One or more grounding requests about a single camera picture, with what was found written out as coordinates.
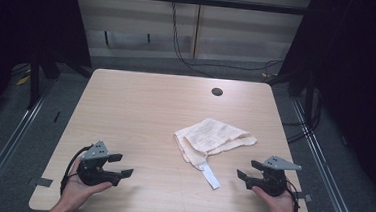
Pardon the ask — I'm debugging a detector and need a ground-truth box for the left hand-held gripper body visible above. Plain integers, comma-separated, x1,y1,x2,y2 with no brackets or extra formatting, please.
76,139,125,189

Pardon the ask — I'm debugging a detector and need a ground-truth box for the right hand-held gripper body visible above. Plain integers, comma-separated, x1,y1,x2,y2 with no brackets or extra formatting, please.
245,152,304,199

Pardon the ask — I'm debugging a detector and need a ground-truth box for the cream cloth with white label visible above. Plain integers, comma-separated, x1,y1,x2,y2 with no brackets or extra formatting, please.
169,114,260,194

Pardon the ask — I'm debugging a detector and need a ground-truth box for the person's right hand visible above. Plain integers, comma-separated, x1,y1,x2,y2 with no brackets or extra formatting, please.
249,185,300,212

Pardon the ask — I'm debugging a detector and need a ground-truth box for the person's left hand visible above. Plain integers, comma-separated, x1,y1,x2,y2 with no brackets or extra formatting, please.
58,155,115,212

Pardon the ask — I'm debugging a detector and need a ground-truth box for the grey tape strip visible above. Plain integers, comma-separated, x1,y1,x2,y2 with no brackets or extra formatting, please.
26,176,55,189
297,192,314,204

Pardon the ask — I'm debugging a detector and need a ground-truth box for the black metal stand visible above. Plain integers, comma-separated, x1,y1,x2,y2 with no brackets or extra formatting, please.
25,53,44,112
302,69,317,127

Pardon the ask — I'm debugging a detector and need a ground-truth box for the yellow floor marker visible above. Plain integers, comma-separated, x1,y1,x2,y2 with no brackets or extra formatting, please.
15,73,32,88

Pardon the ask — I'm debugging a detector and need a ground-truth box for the black horizontal metal bar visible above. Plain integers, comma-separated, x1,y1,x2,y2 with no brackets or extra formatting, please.
84,0,313,16

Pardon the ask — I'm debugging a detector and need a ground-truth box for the left hand-held gripper black cable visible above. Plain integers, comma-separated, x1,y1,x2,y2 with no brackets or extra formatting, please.
58,141,94,197

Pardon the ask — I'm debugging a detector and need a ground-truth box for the hand-held gripper black cable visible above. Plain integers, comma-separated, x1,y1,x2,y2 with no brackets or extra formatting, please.
283,178,303,212
58,141,94,197

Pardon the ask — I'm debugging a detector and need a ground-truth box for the right hand-held gripper black cable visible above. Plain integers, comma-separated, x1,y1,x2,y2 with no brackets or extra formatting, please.
283,178,303,212

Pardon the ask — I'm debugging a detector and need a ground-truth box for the metal floor rail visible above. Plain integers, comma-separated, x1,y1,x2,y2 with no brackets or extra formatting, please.
283,97,372,212
0,81,57,212

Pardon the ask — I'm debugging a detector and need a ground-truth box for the bundle of black floor cables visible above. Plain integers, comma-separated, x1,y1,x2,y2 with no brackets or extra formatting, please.
279,87,325,147

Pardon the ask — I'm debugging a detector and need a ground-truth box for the black floor cable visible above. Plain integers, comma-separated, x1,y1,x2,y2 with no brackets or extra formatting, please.
178,52,284,77

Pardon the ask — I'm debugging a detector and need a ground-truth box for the black hanging cable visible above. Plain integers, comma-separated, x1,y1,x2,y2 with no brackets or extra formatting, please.
165,1,221,80

